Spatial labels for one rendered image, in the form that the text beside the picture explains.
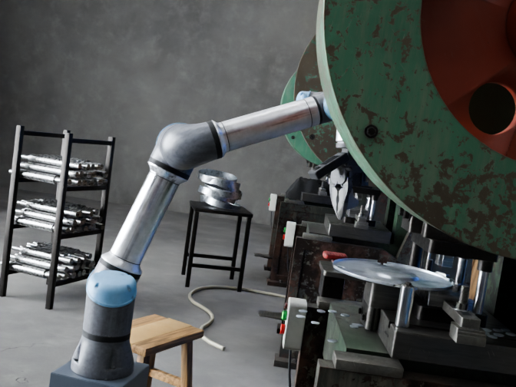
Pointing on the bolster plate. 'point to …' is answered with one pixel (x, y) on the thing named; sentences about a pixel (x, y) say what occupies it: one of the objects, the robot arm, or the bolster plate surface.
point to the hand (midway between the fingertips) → (338, 214)
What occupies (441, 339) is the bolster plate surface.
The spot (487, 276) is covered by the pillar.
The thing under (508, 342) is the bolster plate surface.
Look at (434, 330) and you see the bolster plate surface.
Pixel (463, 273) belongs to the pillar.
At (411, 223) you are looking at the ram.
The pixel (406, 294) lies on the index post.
